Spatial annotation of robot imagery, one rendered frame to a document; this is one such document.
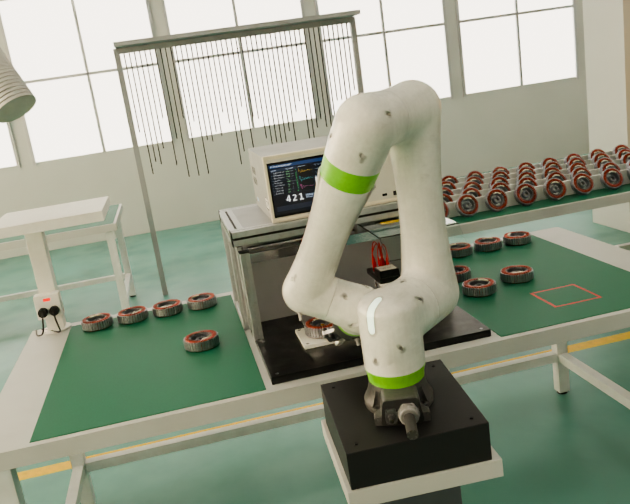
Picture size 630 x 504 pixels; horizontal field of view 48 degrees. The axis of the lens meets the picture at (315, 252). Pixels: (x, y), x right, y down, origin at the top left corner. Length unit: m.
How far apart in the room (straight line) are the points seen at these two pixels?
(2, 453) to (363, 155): 1.18
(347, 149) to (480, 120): 7.97
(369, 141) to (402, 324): 0.37
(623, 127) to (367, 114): 4.65
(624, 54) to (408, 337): 4.55
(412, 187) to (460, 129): 7.70
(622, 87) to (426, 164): 4.43
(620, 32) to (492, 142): 3.85
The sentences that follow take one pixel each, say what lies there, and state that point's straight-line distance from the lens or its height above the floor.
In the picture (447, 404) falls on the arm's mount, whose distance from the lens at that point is 1.56.
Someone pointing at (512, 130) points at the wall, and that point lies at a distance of 9.49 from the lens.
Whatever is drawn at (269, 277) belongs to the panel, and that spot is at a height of 0.91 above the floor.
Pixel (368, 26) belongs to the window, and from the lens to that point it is 8.79.
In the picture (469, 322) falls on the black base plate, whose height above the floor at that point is 0.77.
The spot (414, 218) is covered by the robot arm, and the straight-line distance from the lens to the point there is 1.52.
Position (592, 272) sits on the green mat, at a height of 0.75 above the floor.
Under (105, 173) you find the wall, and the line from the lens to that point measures 8.48.
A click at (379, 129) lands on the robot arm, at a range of 1.33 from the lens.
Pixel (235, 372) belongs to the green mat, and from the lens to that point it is 2.09.
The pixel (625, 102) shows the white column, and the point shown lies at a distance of 5.84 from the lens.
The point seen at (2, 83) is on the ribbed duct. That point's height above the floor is 1.66.
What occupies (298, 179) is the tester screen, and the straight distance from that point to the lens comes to 2.20.
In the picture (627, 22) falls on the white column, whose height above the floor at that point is 1.56.
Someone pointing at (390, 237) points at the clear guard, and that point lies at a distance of 2.05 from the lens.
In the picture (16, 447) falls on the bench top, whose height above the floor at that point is 0.75.
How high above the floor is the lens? 1.55
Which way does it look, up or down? 14 degrees down
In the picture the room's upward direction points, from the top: 8 degrees counter-clockwise
